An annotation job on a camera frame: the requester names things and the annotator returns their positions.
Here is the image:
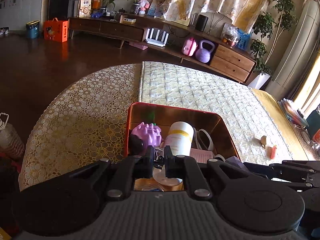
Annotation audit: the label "purple sheep toy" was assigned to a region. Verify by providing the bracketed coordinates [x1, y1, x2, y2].
[128, 122, 162, 155]

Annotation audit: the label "pink toy case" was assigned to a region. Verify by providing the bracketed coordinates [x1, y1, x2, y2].
[182, 37, 197, 56]

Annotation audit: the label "orange gift box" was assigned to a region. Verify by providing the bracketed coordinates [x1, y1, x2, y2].
[43, 18, 68, 43]

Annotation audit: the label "white wifi router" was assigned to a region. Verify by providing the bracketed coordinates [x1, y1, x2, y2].
[145, 28, 169, 47]

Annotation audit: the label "green orange tissue box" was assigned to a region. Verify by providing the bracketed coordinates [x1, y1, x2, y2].
[307, 105, 320, 145]

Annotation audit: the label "pink comb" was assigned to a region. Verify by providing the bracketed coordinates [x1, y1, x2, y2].
[190, 148, 214, 164]

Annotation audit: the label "quilted cream table mat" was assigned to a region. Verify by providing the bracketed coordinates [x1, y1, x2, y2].
[138, 61, 294, 165]

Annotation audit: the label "white frame sunglasses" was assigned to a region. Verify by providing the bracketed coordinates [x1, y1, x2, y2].
[191, 128, 225, 161]

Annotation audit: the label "white standing air conditioner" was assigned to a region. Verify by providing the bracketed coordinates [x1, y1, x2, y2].
[265, 0, 319, 100]

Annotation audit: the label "green small toy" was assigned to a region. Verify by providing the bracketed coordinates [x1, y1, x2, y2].
[144, 111, 156, 125]

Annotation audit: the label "bag of fruit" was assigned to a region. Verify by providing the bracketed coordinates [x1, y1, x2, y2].
[221, 23, 240, 47]

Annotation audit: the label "lace tablecloth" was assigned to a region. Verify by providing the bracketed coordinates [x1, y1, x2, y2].
[19, 63, 142, 190]

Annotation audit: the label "snack box with cartoon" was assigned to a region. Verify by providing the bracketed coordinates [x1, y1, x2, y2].
[78, 0, 92, 17]

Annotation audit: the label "blue trash bin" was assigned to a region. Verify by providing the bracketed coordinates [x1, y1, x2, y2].
[25, 20, 40, 39]

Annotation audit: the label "red metal tin box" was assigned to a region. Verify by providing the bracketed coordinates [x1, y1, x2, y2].
[123, 101, 242, 191]

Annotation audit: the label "stack of books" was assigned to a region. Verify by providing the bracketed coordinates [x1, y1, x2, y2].
[278, 98, 309, 128]

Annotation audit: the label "orange pink small stick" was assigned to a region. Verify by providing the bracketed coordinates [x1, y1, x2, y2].
[270, 145, 277, 159]

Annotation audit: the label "potted green tree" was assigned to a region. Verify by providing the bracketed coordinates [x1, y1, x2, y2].
[248, 0, 298, 89]

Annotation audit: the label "purple kettlebell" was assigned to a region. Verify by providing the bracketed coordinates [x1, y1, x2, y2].
[195, 40, 215, 63]

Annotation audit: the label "plastic water bottle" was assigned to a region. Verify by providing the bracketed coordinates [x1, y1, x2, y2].
[0, 113, 24, 160]

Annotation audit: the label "round metal tin lid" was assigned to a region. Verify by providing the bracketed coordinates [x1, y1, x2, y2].
[152, 166, 182, 187]

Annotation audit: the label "blue box on cabinet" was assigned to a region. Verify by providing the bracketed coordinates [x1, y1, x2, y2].
[236, 29, 251, 51]

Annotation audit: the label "metal nail clipper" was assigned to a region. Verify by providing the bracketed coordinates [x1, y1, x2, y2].
[153, 146, 164, 170]

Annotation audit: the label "wooden tv cabinet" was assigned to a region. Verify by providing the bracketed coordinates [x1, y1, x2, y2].
[68, 15, 255, 83]

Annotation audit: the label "black speaker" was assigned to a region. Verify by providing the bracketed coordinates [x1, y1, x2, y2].
[195, 14, 208, 32]

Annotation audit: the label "dark lipstick tube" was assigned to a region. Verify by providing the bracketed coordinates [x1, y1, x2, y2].
[225, 156, 249, 172]

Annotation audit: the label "yellow table runner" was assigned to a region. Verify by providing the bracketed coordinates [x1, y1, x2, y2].
[251, 89, 317, 160]

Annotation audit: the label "beige garlic shaped toy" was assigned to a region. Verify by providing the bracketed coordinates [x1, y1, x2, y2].
[260, 135, 267, 148]

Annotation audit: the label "white yellow bottle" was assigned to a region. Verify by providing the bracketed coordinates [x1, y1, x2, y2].
[164, 121, 194, 156]

